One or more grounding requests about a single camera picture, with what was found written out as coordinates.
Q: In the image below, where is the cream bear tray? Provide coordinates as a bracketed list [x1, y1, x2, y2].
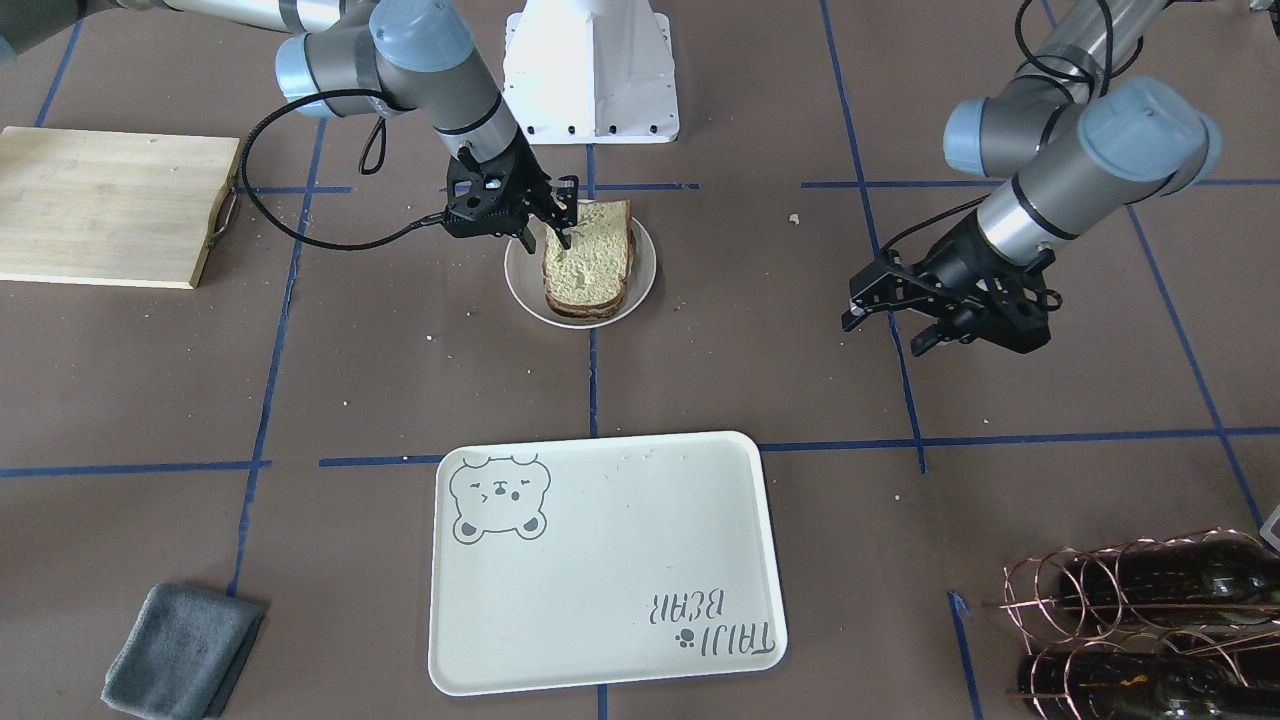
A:
[428, 430, 788, 697]

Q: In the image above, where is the bread slice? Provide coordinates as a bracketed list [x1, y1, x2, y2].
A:
[545, 288, 627, 323]
[541, 200, 634, 299]

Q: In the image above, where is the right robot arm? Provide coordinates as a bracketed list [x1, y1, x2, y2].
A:
[163, 1, 579, 252]

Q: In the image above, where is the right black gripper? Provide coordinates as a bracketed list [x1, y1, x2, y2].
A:
[442, 132, 579, 255]

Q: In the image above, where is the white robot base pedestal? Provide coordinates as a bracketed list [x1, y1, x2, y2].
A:
[502, 1, 681, 145]

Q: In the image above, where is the white round plate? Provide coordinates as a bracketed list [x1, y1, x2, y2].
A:
[504, 218, 660, 331]

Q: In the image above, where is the grey folded cloth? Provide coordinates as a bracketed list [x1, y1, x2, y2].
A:
[100, 582, 266, 719]

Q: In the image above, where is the dark green wine bottle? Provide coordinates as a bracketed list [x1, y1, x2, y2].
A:
[1059, 534, 1279, 628]

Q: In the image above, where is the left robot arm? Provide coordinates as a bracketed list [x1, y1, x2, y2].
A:
[841, 1, 1222, 356]

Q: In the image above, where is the bread slice on plate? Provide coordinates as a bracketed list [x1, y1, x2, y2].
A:
[545, 288, 627, 323]

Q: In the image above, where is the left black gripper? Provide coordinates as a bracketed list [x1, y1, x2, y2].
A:
[841, 214, 1061, 357]

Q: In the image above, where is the copper wire bottle rack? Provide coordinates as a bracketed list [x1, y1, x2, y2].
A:
[997, 528, 1277, 719]

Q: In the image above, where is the wooden cutting board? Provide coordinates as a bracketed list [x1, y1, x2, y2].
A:
[1, 126, 241, 290]

